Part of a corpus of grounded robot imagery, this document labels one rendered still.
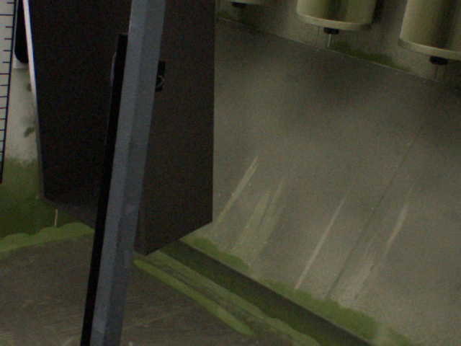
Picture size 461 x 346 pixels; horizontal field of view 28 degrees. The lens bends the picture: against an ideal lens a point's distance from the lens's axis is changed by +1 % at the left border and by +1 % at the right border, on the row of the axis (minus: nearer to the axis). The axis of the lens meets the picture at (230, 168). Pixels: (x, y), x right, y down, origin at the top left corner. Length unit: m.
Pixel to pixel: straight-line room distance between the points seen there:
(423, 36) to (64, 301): 1.77
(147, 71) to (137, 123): 0.11
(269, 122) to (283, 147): 0.17
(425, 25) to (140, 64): 1.88
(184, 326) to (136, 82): 2.03
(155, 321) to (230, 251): 0.54
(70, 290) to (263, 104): 1.26
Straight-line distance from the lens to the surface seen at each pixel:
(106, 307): 1.98
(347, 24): 3.83
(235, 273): 3.98
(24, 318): 3.66
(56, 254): 4.23
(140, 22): 1.80
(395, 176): 3.83
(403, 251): 3.68
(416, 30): 3.53
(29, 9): 3.38
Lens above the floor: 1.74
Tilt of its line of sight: 17 degrees down
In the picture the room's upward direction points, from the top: 9 degrees clockwise
